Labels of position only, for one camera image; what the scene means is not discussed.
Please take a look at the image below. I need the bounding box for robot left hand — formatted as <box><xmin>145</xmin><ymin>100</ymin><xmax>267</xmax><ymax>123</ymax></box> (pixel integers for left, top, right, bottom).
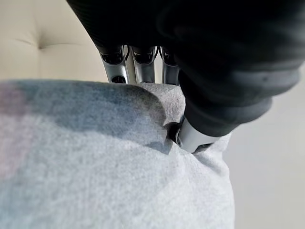
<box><xmin>65</xmin><ymin>0</ymin><xmax>305</xmax><ymax>155</ymax></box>

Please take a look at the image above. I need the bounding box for light grey fleece cushion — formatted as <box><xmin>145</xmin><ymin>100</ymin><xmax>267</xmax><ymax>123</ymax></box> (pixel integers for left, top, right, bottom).
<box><xmin>0</xmin><ymin>79</ymin><xmax>236</xmax><ymax>229</ymax></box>

